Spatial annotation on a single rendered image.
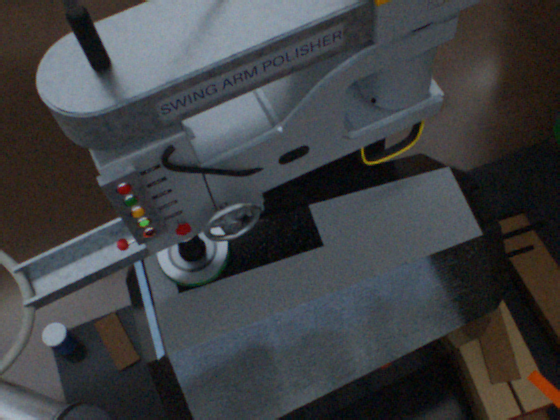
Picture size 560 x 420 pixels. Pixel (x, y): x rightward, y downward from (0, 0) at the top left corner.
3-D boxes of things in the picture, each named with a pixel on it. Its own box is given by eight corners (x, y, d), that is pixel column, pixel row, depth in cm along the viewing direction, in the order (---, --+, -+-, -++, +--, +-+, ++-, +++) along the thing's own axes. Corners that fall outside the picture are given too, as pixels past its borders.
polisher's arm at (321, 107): (404, 85, 202) (418, -53, 158) (444, 143, 193) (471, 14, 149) (173, 188, 194) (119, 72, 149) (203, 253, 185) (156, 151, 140)
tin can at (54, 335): (79, 350, 292) (68, 340, 280) (56, 358, 291) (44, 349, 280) (74, 329, 296) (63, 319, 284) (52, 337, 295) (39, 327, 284)
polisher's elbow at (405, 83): (342, 76, 182) (341, 21, 164) (401, 42, 185) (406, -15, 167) (385, 124, 175) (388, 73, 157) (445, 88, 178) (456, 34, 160)
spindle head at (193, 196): (246, 144, 193) (217, 29, 153) (278, 205, 185) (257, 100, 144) (126, 197, 189) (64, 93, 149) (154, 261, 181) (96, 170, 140)
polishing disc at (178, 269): (226, 215, 212) (225, 213, 211) (230, 278, 203) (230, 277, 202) (157, 224, 212) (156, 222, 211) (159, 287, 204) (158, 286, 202)
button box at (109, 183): (165, 224, 170) (131, 160, 144) (169, 232, 169) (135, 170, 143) (135, 237, 169) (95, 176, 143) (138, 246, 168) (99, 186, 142)
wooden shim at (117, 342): (94, 324, 296) (93, 323, 295) (115, 312, 298) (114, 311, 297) (119, 372, 287) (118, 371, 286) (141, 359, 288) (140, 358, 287)
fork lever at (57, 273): (242, 158, 196) (238, 149, 191) (270, 211, 188) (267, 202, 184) (16, 264, 190) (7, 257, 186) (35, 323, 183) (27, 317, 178)
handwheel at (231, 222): (249, 198, 183) (241, 168, 169) (265, 228, 179) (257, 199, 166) (197, 222, 181) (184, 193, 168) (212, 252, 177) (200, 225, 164)
